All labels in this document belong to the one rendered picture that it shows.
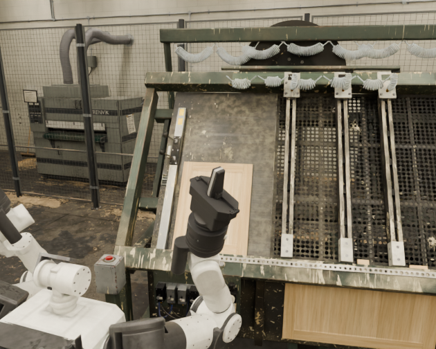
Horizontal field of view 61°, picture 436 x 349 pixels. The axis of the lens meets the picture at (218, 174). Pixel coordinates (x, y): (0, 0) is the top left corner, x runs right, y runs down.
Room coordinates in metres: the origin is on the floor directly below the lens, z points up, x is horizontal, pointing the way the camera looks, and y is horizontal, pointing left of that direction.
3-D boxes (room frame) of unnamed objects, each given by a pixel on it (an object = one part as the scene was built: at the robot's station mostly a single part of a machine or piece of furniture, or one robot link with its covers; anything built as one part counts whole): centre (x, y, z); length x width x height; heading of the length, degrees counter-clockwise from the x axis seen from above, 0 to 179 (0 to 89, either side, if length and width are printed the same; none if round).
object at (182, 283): (1.79, 0.13, 0.69); 0.50 x 0.14 x 0.24; 81
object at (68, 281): (0.75, 0.35, 1.44); 0.10 x 0.07 x 0.09; 71
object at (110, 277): (1.79, 0.58, 0.84); 0.12 x 0.12 x 0.18; 81
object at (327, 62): (2.89, -0.55, 1.85); 0.80 x 0.06 x 0.80; 81
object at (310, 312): (1.95, -0.86, 0.53); 0.90 x 0.02 x 0.55; 81
